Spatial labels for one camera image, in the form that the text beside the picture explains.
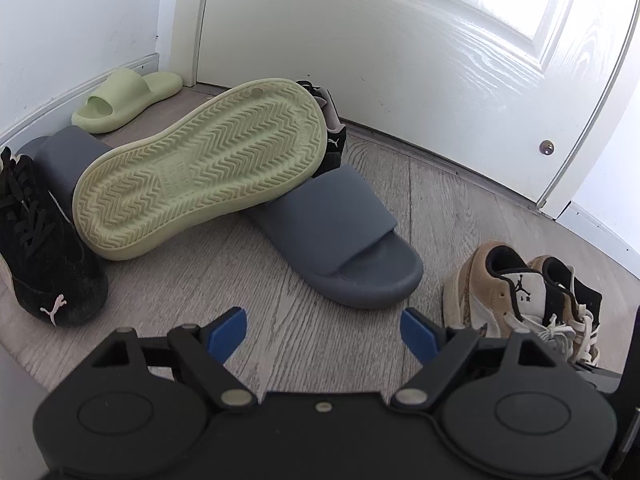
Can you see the tan and white sneaker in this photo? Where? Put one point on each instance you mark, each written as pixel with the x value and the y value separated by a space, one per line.
pixel 480 285
pixel 540 266

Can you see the black suede sneaker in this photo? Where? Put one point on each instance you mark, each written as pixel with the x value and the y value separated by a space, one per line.
pixel 50 270
pixel 335 152

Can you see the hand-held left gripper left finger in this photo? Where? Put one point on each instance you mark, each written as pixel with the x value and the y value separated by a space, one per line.
pixel 227 332

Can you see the round metal door fitting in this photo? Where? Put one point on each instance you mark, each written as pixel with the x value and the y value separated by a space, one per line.
pixel 546 147

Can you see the white baseboard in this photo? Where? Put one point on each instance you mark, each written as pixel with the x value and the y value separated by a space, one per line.
pixel 50 105
pixel 600 230

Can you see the white door frame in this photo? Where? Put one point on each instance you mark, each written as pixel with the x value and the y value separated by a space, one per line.
pixel 185 20

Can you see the pale green slide sandal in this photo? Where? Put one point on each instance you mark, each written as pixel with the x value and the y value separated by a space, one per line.
pixel 107 95
pixel 200 165

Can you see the white panelled door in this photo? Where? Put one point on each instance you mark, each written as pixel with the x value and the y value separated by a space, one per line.
pixel 375 35

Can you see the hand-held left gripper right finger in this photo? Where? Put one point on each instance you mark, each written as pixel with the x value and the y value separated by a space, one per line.
pixel 417 331

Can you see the grey slide sandal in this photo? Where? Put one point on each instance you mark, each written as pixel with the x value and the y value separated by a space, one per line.
pixel 65 160
pixel 340 215

